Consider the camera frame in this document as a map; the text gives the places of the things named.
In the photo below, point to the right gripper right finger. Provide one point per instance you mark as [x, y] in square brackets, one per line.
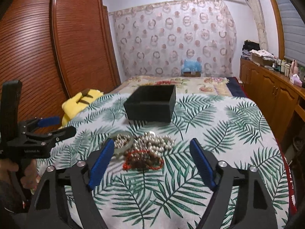
[218, 176]

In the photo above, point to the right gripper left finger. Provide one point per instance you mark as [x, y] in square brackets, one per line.
[84, 176]

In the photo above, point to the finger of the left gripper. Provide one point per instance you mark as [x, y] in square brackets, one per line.
[32, 136]
[34, 124]

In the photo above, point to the jade green bangle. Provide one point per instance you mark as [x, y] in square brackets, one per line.
[123, 141]

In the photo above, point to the black jewelry box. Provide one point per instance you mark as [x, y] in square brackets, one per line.
[152, 103]

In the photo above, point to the yellow plush toy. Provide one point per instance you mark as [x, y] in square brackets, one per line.
[78, 103]

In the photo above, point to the palm leaf print cloth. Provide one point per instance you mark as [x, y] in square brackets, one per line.
[233, 129]

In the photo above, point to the brown louvered wardrobe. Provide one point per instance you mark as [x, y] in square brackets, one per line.
[56, 48]

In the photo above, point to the dark blue bed sheet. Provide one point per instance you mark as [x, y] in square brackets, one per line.
[236, 88]

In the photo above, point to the floral bed blanket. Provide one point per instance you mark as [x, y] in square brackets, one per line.
[184, 85]

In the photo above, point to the wooden sideboard cabinet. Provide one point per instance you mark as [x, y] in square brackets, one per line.
[281, 102]

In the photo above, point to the cardboard box under toy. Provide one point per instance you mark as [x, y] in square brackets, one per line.
[192, 74]

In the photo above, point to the blue plush toy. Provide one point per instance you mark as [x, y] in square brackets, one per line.
[191, 66]

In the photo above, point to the pink tissue pack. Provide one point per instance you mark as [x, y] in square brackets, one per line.
[295, 80]

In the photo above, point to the bottles on sideboard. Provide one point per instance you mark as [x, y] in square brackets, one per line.
[281, 66]

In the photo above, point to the pink rabbit figure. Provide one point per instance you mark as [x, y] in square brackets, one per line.
[294, 68]

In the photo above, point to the circle pattern curtain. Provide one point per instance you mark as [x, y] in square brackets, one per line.
[155, 39]

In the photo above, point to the stack of folded clothes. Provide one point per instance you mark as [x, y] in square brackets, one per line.
[247, 47]

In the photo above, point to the grey window blind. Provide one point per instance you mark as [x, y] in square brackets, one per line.
[293, 30]

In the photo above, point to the cream side curtain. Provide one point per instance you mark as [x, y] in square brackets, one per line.
[256, 8]

